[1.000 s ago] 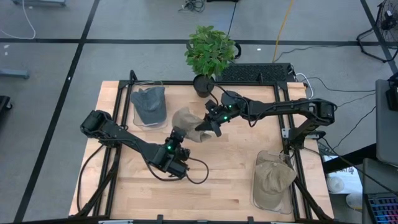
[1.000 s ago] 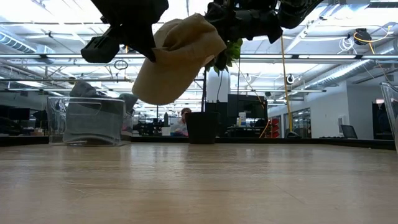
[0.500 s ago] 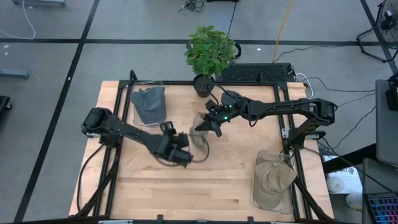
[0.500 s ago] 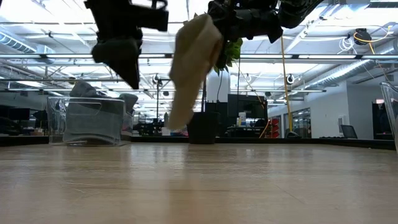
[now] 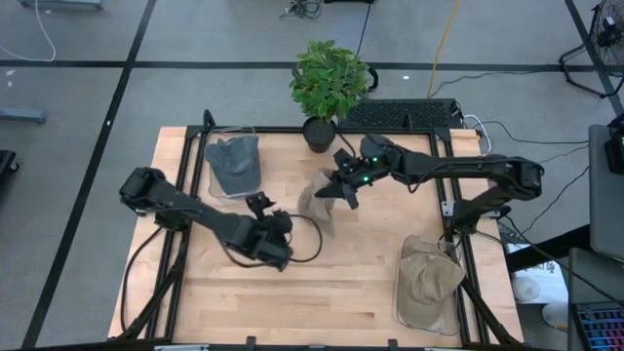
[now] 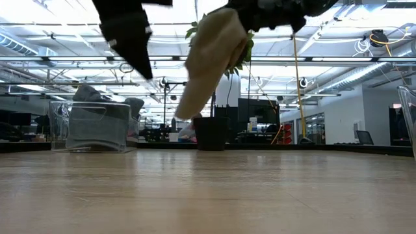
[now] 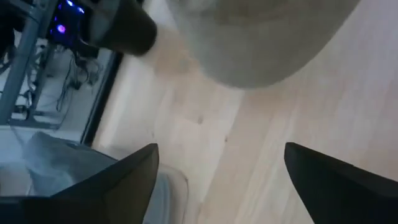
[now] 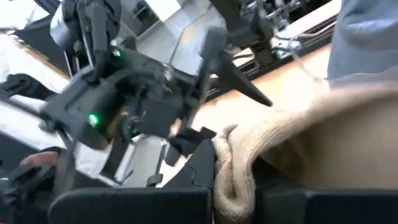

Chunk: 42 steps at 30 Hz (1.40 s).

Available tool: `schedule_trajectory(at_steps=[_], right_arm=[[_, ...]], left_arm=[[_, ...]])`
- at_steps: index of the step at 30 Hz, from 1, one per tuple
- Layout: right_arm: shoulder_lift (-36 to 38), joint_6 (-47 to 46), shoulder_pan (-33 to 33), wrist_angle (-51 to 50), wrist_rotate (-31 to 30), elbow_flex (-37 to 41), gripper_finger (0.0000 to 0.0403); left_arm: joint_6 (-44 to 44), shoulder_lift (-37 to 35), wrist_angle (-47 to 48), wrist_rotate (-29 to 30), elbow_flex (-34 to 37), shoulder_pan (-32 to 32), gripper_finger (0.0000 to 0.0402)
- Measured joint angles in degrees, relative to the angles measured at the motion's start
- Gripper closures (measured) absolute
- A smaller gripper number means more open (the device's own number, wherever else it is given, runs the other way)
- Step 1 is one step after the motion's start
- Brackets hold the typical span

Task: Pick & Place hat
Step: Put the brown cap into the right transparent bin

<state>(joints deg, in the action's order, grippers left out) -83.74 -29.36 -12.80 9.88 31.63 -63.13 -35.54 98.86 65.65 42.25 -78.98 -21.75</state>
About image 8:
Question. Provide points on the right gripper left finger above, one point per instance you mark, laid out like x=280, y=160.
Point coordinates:
x=140, y=205

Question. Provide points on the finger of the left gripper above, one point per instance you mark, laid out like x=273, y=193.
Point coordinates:
x=230, y=74
x=192, y=140

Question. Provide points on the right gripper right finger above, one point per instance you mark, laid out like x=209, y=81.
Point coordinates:
x=342, y=208

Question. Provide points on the beige baseball cap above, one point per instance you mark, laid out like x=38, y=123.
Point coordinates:
x=342, y=140

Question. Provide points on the grey baseball cap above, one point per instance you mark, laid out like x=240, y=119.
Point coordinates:
x=367, y=37

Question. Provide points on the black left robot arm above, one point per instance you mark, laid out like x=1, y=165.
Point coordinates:
x=99, y=31

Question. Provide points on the clear plastic bin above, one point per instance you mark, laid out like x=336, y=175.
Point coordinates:
x=295, y=46

